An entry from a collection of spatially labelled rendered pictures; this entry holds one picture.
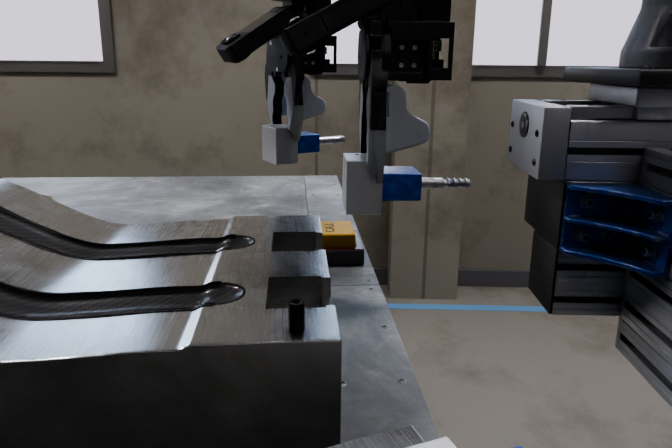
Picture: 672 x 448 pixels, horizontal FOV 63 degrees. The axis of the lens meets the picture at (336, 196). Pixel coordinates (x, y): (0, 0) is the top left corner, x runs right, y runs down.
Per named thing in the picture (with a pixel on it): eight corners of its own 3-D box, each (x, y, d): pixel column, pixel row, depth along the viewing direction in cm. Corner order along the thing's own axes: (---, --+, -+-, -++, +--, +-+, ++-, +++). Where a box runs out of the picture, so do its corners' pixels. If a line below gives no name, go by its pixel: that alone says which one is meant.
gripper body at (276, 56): (337, 77, 81) (338, -10, 78) (285, 77, 76) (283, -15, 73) (312, 75, 87) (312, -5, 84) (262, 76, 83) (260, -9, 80)
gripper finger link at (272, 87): (305, 134, 87) (312, 77, 83) (272, 137, 84) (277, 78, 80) (297, 128, 90) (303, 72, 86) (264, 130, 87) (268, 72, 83)
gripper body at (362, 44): (451, 88, 50) (460, -53, 48) (359, 87, 50) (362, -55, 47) (432, 84, 58) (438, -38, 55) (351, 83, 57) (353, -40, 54)
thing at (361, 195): (460, 202, 60) (464, 153, 59) (475, 214, 55) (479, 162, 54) (341, 202, 59) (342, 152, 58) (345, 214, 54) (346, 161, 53)
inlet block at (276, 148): (334, 153, 91) (335, 120, 89) (351, 158, 87) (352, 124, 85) (262, 159, 84) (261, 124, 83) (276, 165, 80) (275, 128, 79)
